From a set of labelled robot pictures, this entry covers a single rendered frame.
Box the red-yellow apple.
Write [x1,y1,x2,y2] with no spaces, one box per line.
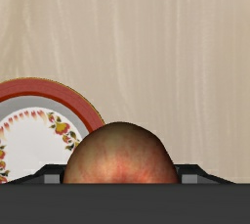
[62,121,181,185]

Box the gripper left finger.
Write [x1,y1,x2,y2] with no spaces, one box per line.
[7,163,68,185]

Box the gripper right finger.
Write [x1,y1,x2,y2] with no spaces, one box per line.
[174,163,236,185]

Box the red-rimmed floral plate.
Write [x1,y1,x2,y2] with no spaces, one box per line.
[0,77,106,184]

